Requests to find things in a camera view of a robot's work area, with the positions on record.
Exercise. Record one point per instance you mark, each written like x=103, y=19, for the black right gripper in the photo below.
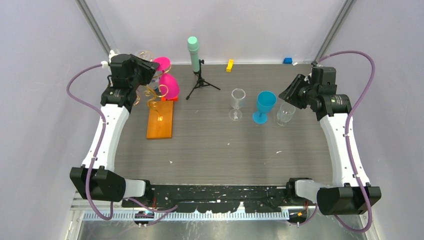
x=289, y=95

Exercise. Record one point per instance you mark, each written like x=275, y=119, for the blue wine glass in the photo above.
x=265, y=102

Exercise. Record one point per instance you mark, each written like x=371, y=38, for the small blue block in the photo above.
x=288, y=60

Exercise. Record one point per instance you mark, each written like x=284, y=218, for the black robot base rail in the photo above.
x=189, y=202

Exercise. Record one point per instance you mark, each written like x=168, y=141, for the mint green microphone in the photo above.
x=193, y=48

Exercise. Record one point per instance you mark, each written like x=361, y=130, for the black mini tripod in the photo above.
x=200, y=81

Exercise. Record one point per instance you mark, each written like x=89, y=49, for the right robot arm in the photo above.
x=350, y=186

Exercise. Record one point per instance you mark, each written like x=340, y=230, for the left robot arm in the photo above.
x=95, y=179

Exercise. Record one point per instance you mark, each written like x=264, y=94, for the orange toy block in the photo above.
x=170, y=99

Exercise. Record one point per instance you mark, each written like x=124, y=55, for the gold wire glass rack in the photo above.
x=155, y=90

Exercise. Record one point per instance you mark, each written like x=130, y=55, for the clear wine glass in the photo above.
x=237, y=101
x=146, y=55
x=285, y=113

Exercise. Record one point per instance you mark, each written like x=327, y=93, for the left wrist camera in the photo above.
x=106, y=63

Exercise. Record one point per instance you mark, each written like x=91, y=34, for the pink wine glass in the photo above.
x=168, y=85

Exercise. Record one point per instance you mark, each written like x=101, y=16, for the yellow toy block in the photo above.
x=229, y=66

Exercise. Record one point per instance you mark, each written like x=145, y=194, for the orange wooden rack base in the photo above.
x=160, y=121

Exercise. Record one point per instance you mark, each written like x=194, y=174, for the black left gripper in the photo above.
x=148, y=68

